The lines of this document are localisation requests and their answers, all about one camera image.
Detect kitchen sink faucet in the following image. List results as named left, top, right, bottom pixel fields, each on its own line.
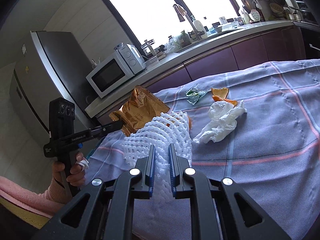
left=172, top=4, right=202, bottom=41

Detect white soap dispenser bottle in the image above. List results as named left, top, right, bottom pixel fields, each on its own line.
left=191, top=15, right=208, bottom=39

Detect green clear candy wrapper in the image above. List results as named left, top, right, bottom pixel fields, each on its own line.
left=185, top=84, right=209, bottom=105

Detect white kitchen countertop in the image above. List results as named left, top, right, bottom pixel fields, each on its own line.
left=85, top=21, right=293, bottom=118

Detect large kitchen window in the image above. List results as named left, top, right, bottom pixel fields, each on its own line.
left=103, top=0, right=243, bottom=49

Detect orange peel piece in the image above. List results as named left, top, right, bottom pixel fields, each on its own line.
left=211, top=87, right=229, bottom=100
left=212, top=95, right=238, bottom=107

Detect blue white bowl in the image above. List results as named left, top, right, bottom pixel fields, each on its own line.
left=114, top=42, right=124, bottom=50

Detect purple kitchen base cabinets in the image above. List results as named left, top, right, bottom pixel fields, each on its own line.
left=95, top=25, right=309, bottom=123

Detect pink sleeved left forearm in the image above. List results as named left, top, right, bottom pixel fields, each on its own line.
left=1, top=177, right=70, bottom=218

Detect gold foil snack bag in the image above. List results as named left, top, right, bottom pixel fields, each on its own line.
left=109, top=86, right=170, bottom=137

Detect black built-in oven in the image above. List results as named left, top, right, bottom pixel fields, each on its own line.
left=293, top=0, right=320, bottom=61

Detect grey steel refrigerator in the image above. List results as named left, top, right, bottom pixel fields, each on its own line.
left=9, top=31, right=99, bottom=146

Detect large white foam net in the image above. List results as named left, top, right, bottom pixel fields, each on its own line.
left=121, top=111, right=192, bottom=203

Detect person's left hand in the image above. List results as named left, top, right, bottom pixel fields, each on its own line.
left=52, top=161, right=85, bottom=187

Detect white microwave oven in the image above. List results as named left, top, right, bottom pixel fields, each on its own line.
left=86, top=44, right=145, bottom=98

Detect blue plaid tablecloth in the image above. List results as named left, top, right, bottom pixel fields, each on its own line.
left=85, top=58, right=320, bottom=240

